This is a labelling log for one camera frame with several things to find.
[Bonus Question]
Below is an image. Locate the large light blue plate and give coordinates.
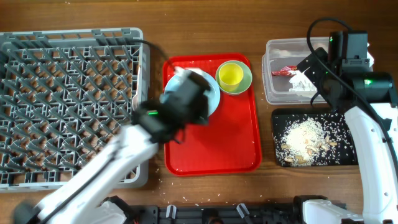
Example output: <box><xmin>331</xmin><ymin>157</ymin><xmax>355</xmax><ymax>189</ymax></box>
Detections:
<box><xmin>164</xmin><ymin>67</ymin><xmax>221</xmax><ymax>116</ymax></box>

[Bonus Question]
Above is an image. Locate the yellow cup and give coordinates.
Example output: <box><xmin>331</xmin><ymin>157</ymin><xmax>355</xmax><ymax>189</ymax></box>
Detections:
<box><xmin>218</xmin><ymin>62</ymin><xmax>244</xmax><ymax>92</ymax></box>

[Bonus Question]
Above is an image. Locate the green bowl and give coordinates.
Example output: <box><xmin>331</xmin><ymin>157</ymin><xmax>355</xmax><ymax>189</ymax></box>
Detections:
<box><xmin>216</xmin><ymin>60</ymin><xmax>252</xmax><ymax>95</ymax></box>

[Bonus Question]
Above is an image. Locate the white plastic fork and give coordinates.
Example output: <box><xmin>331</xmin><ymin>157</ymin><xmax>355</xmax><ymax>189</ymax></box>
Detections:
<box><xmin>132</xmin><ymin>93</ymin><xmax>139</xmax><ymax>111</ymax></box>

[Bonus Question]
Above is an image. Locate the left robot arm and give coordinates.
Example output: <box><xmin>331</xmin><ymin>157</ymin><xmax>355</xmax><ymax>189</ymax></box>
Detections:
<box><xmin>12</xmin><ymin>70</ymin><xmax>211</xmax><ymax>223</ymax></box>

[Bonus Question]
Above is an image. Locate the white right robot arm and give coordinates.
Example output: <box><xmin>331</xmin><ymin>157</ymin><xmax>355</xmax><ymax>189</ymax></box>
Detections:
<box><xmin>297</xmin><ymin>47</ymin><xmax>397</xmax><ymax>223</ymax></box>

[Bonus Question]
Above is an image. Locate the clear plastic waste bin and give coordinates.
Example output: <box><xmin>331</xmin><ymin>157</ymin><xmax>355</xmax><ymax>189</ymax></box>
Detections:
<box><xmin>262</xmin><ymin>38</ymin><xmax>315</xmax><ymax>105</ymax></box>

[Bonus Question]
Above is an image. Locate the grey dishwasher rack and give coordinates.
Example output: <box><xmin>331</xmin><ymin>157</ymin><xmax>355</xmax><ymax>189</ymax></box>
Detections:
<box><xmin>1</xmin><ymin>28</ymin><xmax>150</xmax><ymax>193</ymax></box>

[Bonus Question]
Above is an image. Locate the crumpled white paper napkin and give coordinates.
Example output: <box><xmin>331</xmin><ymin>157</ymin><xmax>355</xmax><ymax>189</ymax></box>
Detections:
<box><xmin>289</xmin><ymin>70</ymin><xmax>317</xmax><ymax>91</ymax></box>

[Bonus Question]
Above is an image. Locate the red snack wrapper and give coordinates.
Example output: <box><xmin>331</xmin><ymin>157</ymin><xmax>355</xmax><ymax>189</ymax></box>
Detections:
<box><xmin>271</xmin><ymin>65</ymin><xmax>298</xmax><ymax>77</ymax></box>

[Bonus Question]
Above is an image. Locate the red serving tray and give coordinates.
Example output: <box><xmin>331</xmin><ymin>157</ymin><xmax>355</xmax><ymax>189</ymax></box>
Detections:
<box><xmin>162</xmin><ymin>53</ymin><xmax>262</xmax><ymax>177</ymax></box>

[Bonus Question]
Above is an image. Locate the black plastic tray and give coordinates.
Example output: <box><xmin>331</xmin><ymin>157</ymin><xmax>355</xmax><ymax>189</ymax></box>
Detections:
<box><xmin>271</xmin><ymin>108</ymin><xmax>358</xmax><ymax>167</ymax></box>

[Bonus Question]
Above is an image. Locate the pile of rice scraps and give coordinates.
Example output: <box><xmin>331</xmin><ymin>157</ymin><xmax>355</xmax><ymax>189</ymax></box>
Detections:
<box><xmin>276</xmin><ymin>118</ymin><xmax>338</xmax><ymax>166</ymax></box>

